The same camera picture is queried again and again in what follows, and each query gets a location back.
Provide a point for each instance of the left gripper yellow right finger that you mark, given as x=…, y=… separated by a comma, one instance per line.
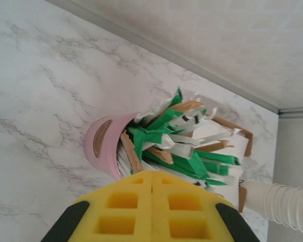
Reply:
x=192, y=216

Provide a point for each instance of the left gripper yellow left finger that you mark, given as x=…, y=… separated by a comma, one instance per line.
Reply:
x=116, y=214

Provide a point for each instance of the bundle of wrapped straws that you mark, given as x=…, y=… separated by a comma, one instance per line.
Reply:
x=224, y=194

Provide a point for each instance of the green sugar packet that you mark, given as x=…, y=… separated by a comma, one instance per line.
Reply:
x=144, y=141
x=178, y=97
x=166, y=119
x=217, y=158
x=199, y=167

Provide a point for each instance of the brown sugar packet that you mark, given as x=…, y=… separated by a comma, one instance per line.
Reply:
x=130, y=153
x=162, y=155
x=189, y=105

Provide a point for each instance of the white sugar packet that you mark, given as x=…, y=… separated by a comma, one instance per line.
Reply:
x=214, y=137
x=184, y=148

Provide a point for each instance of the pink cup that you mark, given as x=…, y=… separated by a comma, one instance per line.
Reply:
x=116, y=133

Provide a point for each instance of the brown cardboard tray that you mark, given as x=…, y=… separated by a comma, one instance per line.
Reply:
x=248, y=148

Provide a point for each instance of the white paper cup stack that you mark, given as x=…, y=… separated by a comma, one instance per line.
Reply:
x=280, y=201

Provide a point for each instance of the thin aluminium edge bar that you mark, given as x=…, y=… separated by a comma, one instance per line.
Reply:
x=166, y=50

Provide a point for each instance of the aluminium frame post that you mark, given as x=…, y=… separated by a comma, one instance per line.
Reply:
x=295, y=112

